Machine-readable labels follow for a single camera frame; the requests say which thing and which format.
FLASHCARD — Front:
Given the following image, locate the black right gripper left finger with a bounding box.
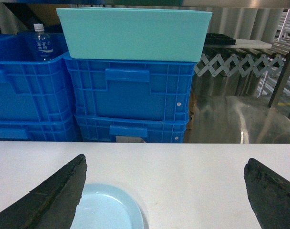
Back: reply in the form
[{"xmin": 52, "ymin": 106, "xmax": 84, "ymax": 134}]
[{"xmin": 0, "ymin": 154, "xmax": 87, "ymax": 229}]

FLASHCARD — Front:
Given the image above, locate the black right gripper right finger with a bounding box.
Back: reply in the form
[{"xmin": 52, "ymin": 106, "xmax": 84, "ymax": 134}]
[{"xmin": 244, "ymin": 158, "xmax": 290, "ymax": 229}]

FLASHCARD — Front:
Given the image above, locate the light blue round plate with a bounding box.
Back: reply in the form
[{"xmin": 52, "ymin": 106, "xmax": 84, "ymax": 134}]
[{"xmin": 71, "ymin": 183, "xmax": 145, "ymax": 229}]

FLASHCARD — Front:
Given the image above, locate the blue bottom crate middle stack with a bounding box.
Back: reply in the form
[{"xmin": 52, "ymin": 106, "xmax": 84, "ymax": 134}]
[{"xmin": 0, "ymin": 118, "xmax": 82, "ymax": 142}]

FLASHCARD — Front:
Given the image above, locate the blue crate stack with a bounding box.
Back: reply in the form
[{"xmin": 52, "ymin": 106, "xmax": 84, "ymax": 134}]
[
  {"xmin": 75, "ymin": 115, "xmax": 188, "ymax": 143},
  {"xmin": 0, "ymin": 118, "xmax": 82, "ymax": 142}
]

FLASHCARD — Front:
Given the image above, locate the blue bottom crate right stack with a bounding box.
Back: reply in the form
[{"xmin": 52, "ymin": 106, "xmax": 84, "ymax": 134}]
[{"xmin": 75, "ymin": 115, "xmax": 188, "ymax": 143}]

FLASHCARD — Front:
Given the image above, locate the blue crate holding bottle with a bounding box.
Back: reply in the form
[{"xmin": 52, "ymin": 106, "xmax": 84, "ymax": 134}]
[{"xmin": 0, "ymin": 32, "xmax": 75, "ymax": 122}]

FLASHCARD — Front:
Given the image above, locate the white scissor expanding conveyor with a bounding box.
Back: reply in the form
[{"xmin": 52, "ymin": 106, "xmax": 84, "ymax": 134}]
[{"xmin": 194, "ymin": 53, "xmax": 284, "ymax": 77}]

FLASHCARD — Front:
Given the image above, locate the blue crate under teal bin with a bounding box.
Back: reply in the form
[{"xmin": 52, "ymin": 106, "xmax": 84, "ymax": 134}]
[{"xmin": 63, "ymin": 53, "xmax": 195, "ymax": 122}]

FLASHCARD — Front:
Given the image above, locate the clear water bottle blue label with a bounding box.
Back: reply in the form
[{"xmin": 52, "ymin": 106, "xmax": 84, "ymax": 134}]
[{"xmin": 33, "ymin": 23, "xmax": 54, "ymax": 62}]

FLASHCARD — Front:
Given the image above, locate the teal plastic bin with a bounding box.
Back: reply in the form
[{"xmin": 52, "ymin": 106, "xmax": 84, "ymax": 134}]
[{"xmin": 56, "ymin": 7, "xmax": 212, "ymax": 62}]

